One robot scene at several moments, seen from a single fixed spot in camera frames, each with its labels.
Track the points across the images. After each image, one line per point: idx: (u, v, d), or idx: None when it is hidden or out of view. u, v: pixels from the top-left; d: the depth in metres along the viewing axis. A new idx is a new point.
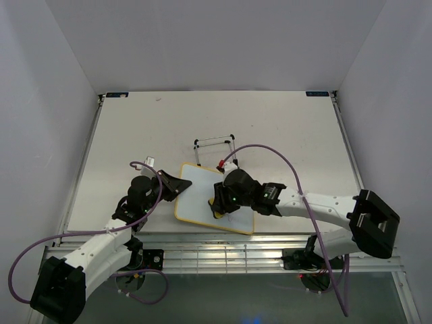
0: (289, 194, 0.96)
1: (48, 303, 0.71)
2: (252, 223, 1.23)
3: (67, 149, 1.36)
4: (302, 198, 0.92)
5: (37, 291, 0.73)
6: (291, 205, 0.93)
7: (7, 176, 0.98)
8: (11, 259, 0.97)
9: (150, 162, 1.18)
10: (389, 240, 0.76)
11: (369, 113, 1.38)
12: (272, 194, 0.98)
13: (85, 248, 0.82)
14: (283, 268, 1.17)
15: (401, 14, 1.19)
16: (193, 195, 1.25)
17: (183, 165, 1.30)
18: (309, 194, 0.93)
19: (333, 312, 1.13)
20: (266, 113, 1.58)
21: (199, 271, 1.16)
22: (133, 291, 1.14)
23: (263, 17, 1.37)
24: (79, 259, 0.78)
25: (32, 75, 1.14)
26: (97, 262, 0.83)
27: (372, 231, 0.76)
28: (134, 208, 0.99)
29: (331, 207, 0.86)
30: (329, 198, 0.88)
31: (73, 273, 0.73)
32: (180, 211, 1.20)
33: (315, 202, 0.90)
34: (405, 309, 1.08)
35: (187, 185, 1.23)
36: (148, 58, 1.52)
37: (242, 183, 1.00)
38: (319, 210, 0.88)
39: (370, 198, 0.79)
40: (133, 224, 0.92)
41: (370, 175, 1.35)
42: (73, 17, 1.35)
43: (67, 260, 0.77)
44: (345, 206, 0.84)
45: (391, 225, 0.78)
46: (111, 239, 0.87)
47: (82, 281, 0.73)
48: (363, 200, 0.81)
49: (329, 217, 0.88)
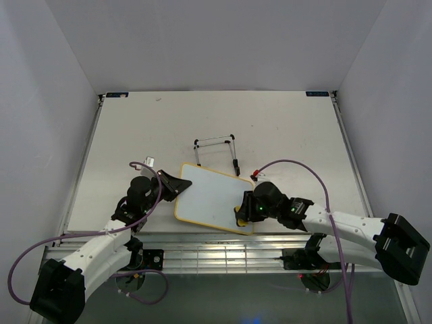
0: (315, 210, 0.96)
1: (48, 305, 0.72)
2: (252, 224, 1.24)
3: (67, 149, 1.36)
4: (329, 216, 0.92)
5: (36, 293, 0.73)
6: (318, 222, 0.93)
7: (7, 177, 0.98)
8: (12, 260, 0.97)
9: (150, 162, 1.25)
10: (417, 266, 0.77)
11: (369, 113, 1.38)
12: (300, 208, 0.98)
13: (84, 250, 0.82)
14: (282, 268, 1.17)
15: (401, 14, 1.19)
16: (193, 195, 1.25)
17: (183, 165, 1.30)
18: (336, 212, 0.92)
19: (333, 312, 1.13)
20: (266, 113, 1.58)
21: (199, 270, 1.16)
22: (133, 291, 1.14)
23: (263, 16, 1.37)
24: (79, 261, 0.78)
25: (31, 75, 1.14)
26: (96, 263, 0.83)
27: (401, 256, 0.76)
28: (134, 208, 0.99)
29: (358, 228, 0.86)
30: (356, 219, 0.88)
31: (72, 275, 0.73)
32: (180, 211, 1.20)
33: (341, 221, 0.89)
34: (405, 309, 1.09)
35: (187, 185, 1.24)
36: (148, 58, 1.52)
37: (271, 197, 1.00)
38: (345, 230, 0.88)
39: (400, 223, 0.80)
40: (133, 225, 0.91)
41: (370, 175, 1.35)
42: (73, 17, 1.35)
43: (67, 262, 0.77)
44: (372, 227, 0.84)
45: (420, 251, 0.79)
46: (111, 241, 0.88)
47: (81, 283, 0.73)
48: (391, 225, 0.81)
49: (354, 237, 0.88)
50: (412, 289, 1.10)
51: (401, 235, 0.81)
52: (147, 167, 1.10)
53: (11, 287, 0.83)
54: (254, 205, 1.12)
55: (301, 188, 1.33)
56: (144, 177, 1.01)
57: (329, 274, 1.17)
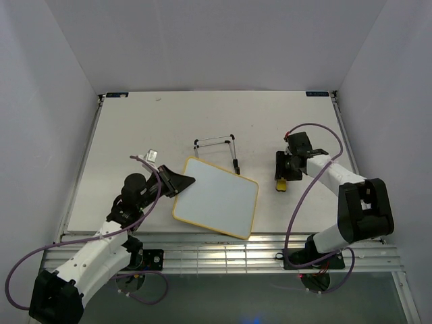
0: (321, 157, 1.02)
1: (47, 312, 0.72)
2: (250, 229, 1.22)
3: (67, 149, 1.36)
4: (328, 161, 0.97)
5: (34, 304, 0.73)
6: (316, 163, 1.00)
7: (7, 177, 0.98)
8: (11, 262, 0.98)
9: (152, 156, 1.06)
10: (363, 226, 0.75)
11: (369, 112, 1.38)
12: (313, 152, 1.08)
13: (77, 258, 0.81)
14: (283, 268, 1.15)
15: (401, 13, 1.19)
16: (194, 194, 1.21)
17: (190, 158, 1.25)
18: (337, 163, 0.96)
19: (332, 312, 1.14)
20: (266, 113, 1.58)
21: (199, 271, 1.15)
22: (133, 291, 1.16)
23: (262, 17, 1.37)
24: (72, 271, 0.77)
25: (31, 75, 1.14)
26: (92, 269, 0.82)
27: (352, 204, 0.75)
28: (130, 207, 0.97)
29: (339, 173, 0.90)
30: (347, 171, 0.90)
31: (66, 286, 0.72)
32: (178, 210, 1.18)
33: (335, 168, 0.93)
34: (406, 310, 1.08)
35: (190, 182, 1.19)
36: (148, 58, 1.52)
37: (295, 140, 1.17)
38: (332, 175, 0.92)
39: (378, 185, 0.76)
40: (131, 225, 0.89)
41: (370, 175, 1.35)
42: (73, 18, 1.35)
43: (60, 273, 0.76)
44: (354, 178, 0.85)
45: (379, 225, 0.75)
46: (105, 246, 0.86)
47: (75, 293, 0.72)
48: (369, 184, 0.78)
49: (335, 183, 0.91)
50: (412, 289, 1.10)
51: (375, 201, 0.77)
52: (144, 163, 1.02)
53: (9, 298, 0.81)
54: (285, 162, 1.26)
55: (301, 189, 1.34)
56: (136, 175, 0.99)
57: (328, 273, 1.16)
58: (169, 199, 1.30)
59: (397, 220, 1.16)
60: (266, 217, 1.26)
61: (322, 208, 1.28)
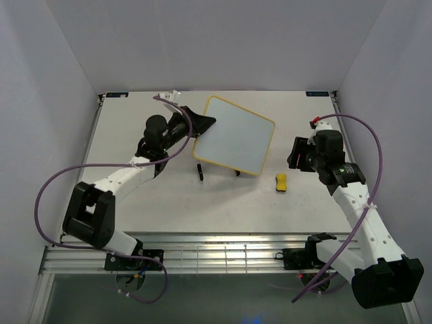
0: (356, 190, 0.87)
1: (79, 223, 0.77)
2: (260, 167, 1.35)
3: (67, 149, 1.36)
4: (365, 207, 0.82)
5: (69, 214, 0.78)
6: (349, 201, 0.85)
7: (7, 177, 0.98)
8: (9, 264, 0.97)
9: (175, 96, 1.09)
10: (379, 300, 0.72)
11: (369, 111, 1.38)
12: (348, 173, 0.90)
13: (112, 176, 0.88)
14: (283, 268, 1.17)
15: (402, 13, 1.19)
16: (212, 133, 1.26)
17: (210, 98, 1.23)
18: (372, 210, 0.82)
19: (333, 312, 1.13)
20: (266, 113, 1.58)
21: (199, 271, 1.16)
22: (133, 291, 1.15)
23: (262, 16, 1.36)
24: (109, 185, 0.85)
25: (30, 75, 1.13)
26: (123, 191, 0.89)
27: (379, 287, 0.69)
28: (154, 148, 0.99)
29: (374, 237, 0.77)
30: (382, 232, 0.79)
31: (103, 195, 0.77)
32: (198, 149, 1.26)
33: (370, 221, 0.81)
34: (406, 310, 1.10)
35: (208, 123, 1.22)
36: (148, 58, 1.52)
37: (328, 144, 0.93)
38: (365, 231, 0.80)
39: (414, 271, 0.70)
40: (159, 162, 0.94)
41: (370, 175, 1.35)
42: (73, 17, 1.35)
43: (97, 185, 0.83)
44: (389, 252, 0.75)
45: (397, 298, 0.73)
46: (136, 173, 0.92)
47: (111, 202, 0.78)
48: (404, 265, 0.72)
49: (363, 243, 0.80)
50: None
51: (403, 276, 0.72)
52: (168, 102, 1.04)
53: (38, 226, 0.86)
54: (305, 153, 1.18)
55: (302, 189, 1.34)
56: (157, 117, 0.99)
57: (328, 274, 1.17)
58: (169, 198, 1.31)
59: (397, 220, 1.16)
60: (266, 217, 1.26)
61: (322, 208, 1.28)
